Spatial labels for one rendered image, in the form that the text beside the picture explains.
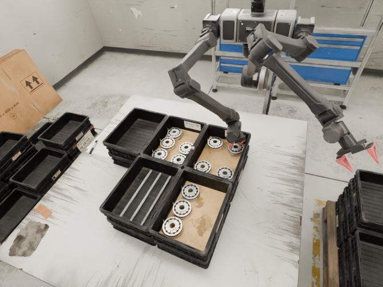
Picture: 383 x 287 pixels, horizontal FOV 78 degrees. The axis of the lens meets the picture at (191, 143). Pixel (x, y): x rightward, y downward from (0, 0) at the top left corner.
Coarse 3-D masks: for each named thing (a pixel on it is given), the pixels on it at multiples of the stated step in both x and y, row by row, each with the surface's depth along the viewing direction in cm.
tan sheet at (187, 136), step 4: (184, 132) 171; (188, 132) 170; (192, 132) 170; (184, 136) 168; (188, 136) 168; (192, 136) 167; (196, 136) 167; (176, 140) 166; (180, 140) 166; (184, 140) 165; (188, 140) 165; (192, 140) 165; (176, 144) 163; (180, 144) 163; (160, 148) 162; (176, 148) 161; (168, 152) 159; (172, 152) 159; (176, 152) 158; (168, 156) 156; (172, 156) 156; (168, 160) 154
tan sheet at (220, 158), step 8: (224, 144) 159; (208, 152) 156; (216, 152) 155; (224, 152) 154; (200, 160) 152; (208, 160) 151; (216, 160) 150; (224, 160) 150; (232, 160) 149; (216, 168) 146; (232, 168) 145
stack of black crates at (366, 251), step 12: (348, 240) 155; (360, 240) 152; (372, 240) 148; (348, 252) 154; (360, 252) 138; (372, 252) 147; (348, 264) 149; (360, 264) 134; (372, 264) 142; (348, 276) 145; (360, 276) 130; (372, 276) 138
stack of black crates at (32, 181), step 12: (36, 156) 220; (48, 156) 230; (60, 156) 223; (24, 168) 210; (36, 168) 221; (48, 168) 219; (60, 168) 214; (12, 180) 200; (24, 180) 212; (36, 180) 211; (48, 180) 204; (36, 192) 200
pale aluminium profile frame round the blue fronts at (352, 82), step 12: (228, 0) 314; (372, 0) 264; (360, 24) 286; (372, 48) 240; (288, 60) 275; (312, 60) 266; (324, 60) 262; (336, 60) 258; (216, 72) 323; (228, 72) 320; (360, 72) 260; (216, 84) 336; (228, 84) 329; (276, 84) 305; (312, 84) 288; (324, 84) 282; (336, 84) 278; (324, 96) 293; (336, 96) 291; (348, 96) 283
